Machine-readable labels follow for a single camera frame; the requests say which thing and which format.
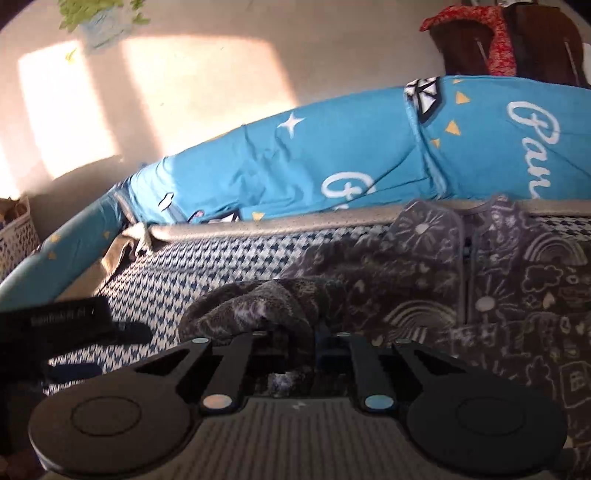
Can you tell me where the dark wooden chair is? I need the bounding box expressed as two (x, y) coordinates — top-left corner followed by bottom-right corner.
(429, 20), (494, 75)
(503, 2), (590, 89)

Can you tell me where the lavender wall sticker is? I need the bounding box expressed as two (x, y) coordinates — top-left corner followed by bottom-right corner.
(57, 0), (150, 49)

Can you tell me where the red floral cloth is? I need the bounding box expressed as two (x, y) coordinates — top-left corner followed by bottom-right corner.
(420, 5), (517, 77)

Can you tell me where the blue cartoon print pillow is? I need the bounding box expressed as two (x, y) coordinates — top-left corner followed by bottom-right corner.
(1, 76), (590, 311)

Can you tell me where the houndstooth sofa cushion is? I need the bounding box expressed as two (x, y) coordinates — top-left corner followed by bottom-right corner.
(61, 204), (590, 397)

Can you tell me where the white laundry basket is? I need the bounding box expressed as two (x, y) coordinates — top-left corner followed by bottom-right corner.
(1, 196), (40, 280)

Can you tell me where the grey patterned fleece garment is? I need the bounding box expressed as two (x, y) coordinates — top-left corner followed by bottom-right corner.
(178, 196), (590, 479)

